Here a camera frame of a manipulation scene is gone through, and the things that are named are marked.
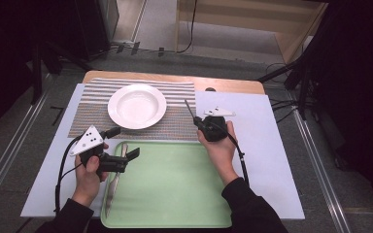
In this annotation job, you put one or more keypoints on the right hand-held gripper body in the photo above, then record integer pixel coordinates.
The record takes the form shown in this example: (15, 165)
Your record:
(215, 127)

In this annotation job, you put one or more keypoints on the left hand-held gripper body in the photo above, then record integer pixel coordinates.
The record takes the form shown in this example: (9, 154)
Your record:
(89, 142)

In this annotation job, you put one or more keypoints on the silver fork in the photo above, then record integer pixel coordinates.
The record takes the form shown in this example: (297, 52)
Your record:
(189, 109)

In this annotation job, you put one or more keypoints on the white deep plate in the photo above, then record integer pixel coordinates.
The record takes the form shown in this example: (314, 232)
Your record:
(137, 106)

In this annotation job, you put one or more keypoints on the silver table knife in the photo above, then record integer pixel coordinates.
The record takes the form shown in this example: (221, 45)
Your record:
(113, 187)

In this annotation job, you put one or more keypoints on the light green plastic tray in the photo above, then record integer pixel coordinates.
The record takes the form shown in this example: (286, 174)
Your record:
(168, 184)

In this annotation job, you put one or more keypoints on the person's right hand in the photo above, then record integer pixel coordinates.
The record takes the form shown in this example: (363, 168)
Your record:
(221, 155)

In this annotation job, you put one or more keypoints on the person's left hand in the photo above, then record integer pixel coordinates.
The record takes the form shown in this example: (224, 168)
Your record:
(87, 184)

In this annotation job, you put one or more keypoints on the striped woven placemat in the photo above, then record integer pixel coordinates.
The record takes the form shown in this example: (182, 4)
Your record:
(87, 106)

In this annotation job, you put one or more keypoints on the black metal stand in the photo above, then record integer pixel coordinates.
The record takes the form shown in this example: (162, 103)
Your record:
(304, 84)
(37, 74)

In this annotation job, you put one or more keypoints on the dark cabinet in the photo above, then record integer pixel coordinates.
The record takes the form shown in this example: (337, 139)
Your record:
(94, 26)

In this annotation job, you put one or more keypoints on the light wooden shelf unit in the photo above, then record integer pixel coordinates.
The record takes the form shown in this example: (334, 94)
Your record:
(239, 16)

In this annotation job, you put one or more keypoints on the aluminium floor rail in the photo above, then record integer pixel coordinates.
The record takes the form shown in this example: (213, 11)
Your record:
(317, 161)
(16, 136)

